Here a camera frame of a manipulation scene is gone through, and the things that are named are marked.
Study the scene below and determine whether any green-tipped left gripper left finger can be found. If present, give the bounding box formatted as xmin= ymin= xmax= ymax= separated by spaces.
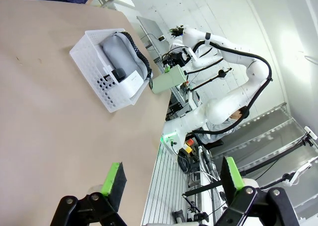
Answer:
xmin=49 ymin=162 xmax=130 ymax=226

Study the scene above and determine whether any green-tipped left gripper right finger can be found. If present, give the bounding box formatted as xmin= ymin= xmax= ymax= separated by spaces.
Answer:
xmin=213 ymin=156 xmax=300 ymax=226

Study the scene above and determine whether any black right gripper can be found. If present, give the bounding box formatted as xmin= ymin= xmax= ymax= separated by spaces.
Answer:
xmin=162 ymin=52 xmax=189 ymax=73

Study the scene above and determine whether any light green plastic cup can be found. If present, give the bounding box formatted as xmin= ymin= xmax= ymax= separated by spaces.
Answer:
xmin=151 ymin=64 xmax=187 ymax=94

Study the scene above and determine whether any white printed cardboard box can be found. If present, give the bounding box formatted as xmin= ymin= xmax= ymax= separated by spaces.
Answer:
xmin=100 ymin=66 xmax=147 ymax=100

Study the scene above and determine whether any grey pouch with black zipper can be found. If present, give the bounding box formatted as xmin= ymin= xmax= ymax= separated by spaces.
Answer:
xmin=102 ymin=31 xmax=153 ymax=89

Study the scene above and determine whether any white perforated plastic basket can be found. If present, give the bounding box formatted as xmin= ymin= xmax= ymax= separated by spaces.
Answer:
xmin=69 ymin=28 xmax=153 ymax=113

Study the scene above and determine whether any grey flat desk panel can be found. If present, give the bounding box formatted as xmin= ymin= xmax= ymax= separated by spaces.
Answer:
xmin=136 ymin=16 xmax=167 ymax=63

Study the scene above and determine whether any red yellow emergency stop button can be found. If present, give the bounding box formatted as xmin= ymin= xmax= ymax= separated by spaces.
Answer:
xmin=183 ymin=138 xmax=195 ymax=153

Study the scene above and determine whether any seated person in grey shirt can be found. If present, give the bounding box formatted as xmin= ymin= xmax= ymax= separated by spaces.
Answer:
xmin=198 ymin=106 xmax=249 ymax=147

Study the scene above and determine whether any black camera boom pole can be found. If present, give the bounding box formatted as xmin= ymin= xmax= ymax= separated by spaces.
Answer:
xmin=182 ymin=134 xmax=314 ymax=199

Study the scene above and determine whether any aluminium slotted base plate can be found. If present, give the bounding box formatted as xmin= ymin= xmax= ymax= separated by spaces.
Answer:
xmin=141 ymin=146 xmax=212 ymax=226

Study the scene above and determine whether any black cable bundle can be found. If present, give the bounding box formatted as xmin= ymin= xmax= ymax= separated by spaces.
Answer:
xmin=176 ymin=146 xmax=224 ymax=212

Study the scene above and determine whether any white bracket mounted camera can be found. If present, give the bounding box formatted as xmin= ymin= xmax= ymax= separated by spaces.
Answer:
xmin=282 ymin=161 xmax=313 ymax=187

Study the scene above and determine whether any black corrugated cable hose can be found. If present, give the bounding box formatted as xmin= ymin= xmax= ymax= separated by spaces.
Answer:
xmin=192 ymin=32 xmax=273 ymax=137

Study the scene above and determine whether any white camera on boom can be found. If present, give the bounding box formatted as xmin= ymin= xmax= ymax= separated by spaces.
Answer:
xmin=304 ymin=126 xmax=318 ymax=141

